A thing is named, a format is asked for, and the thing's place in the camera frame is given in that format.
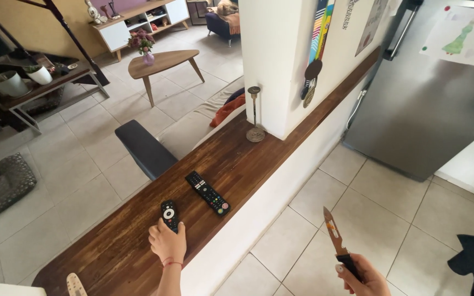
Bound dark blue cushion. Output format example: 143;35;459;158
223;87;246;106

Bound large white plant pot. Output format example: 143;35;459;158
0;60;30;98

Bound white cable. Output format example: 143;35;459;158
345;89;368;131

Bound white figurine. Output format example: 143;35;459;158
83;0;108;25

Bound grey sofa with dark armrest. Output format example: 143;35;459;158
114;75;247;181

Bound grey floor cushion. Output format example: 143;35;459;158
0;152;38;232

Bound metal and wood side table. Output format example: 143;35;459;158
0;53;110;135

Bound small white plant pot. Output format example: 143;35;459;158
24;64;53;86

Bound purple vase with flowers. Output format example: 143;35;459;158
127;28;156;67

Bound stainless steel refrigerator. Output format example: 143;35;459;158
342;0;474;183

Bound metal candlestick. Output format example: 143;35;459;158
246;86;266;143

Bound black handled kitchen knife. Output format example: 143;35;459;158
323;206;363;283

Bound orange cushion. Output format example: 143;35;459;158
209;93;247;128

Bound white and wood sideboard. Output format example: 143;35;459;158
90;0;191;62

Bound blue armchair with blanket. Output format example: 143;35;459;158
204;0;241;47

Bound person's right hand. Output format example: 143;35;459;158
335;253;392;296

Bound medals on striped ribbons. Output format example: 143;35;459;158
300;0;336;109

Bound wall poster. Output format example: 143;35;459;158
354;0;390;58

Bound long black remote control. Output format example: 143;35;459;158
185;170;231;217

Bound hanging metal chain ornament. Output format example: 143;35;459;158
342;0;360;30

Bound child's drawing on paper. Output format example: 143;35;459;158
419;5;474;70

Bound person's left hand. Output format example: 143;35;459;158
148;218;187;264

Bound black metal stair beam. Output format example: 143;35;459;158
0;0;111;87

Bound wooden coffee table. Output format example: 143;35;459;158
128;49;205;108

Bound small black remote control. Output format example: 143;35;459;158
160;199;180;234

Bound white kitchen counter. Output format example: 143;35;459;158
434;119;474;207

